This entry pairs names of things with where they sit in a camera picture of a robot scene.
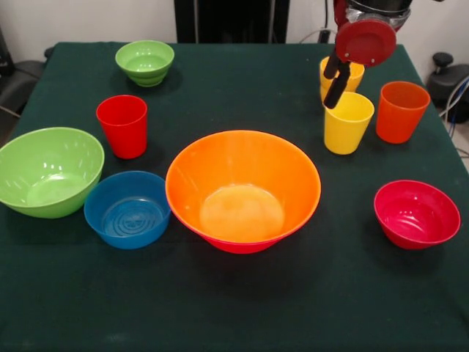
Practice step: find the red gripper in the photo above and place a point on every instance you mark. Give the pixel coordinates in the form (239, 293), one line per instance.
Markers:
(366, 44)

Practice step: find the large orange bowl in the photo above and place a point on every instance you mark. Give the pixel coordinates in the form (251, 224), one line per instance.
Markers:
(238, 165)

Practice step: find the large pink bowl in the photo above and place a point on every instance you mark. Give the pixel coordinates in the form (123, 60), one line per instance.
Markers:
(238, 248)

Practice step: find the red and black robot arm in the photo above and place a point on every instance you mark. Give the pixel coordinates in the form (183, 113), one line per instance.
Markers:
(377, 5)

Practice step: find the black power adapter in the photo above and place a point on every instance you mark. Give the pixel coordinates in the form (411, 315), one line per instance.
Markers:
(324, 36)

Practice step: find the orange cup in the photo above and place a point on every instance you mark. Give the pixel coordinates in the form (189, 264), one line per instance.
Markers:
(397, 124)

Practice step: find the black equipment base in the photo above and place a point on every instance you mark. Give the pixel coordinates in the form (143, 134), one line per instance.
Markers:
(447, 80)

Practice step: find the black cabinet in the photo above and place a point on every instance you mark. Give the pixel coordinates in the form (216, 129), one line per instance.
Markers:
(234, 18)

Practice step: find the red bowl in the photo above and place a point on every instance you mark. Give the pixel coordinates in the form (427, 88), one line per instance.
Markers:
(414, 216)

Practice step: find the small green bowl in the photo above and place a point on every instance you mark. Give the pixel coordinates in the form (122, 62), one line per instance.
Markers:
(144, 62)

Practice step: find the red cup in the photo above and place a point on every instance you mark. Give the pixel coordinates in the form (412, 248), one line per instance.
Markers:
(124, 139)

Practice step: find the dark green tablecloth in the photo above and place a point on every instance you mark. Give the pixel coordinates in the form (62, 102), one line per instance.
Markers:
(234, 293)

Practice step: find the blue bowl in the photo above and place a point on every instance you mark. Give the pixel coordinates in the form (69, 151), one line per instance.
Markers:
(126, 240)

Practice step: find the large green bowl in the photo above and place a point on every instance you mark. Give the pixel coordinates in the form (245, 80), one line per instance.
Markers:
(47, 172)

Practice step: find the black chair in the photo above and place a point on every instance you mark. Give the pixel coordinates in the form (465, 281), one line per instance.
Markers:
(22, 80)

